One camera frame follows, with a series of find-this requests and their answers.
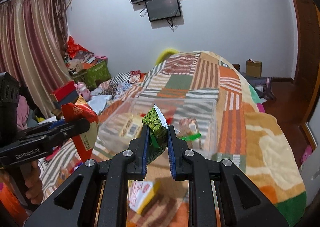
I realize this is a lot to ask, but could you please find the red flat box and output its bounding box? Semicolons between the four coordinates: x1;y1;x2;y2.
50;81;75;102

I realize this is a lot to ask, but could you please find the green pea snack packet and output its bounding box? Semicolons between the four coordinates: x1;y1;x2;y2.
142;103;168;164

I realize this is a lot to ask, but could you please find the yellow fuzzy hoop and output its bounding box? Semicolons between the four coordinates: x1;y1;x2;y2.
155;48;179;65

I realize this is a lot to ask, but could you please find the patchwork striped blanket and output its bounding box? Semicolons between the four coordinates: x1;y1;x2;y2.
39;50;308;227

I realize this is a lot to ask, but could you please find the person's left hand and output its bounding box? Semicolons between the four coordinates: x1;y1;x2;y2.
25;160;44;205

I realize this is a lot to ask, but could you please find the small wall monitor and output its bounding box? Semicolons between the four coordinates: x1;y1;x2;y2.
145;0;181;22

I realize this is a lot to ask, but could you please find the red chinese snack bag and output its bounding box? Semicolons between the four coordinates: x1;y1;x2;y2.
61;96;99;163

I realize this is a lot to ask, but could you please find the green cardboard box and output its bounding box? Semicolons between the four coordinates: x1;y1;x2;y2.
84;60;111;90

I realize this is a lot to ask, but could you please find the white plastic bag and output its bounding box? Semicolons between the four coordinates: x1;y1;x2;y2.
88;94;112;115

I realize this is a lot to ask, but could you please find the striped cracker packet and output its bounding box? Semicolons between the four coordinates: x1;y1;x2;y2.
179;118;199;135

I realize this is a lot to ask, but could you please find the clear plastic storage bin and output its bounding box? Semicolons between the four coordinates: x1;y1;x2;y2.
96;98;217;159

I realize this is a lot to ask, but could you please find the brown paper bag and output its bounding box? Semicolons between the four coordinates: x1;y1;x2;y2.
246;59;262;78

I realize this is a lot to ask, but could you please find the pink plush toy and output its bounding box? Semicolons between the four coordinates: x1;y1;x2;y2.
74;82;92;101

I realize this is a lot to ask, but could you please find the yellow white snack packet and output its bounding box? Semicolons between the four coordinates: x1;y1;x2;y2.
127;180;161;215

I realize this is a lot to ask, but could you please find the striped pink curtain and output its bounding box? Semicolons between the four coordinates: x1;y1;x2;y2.
1;0;71;118

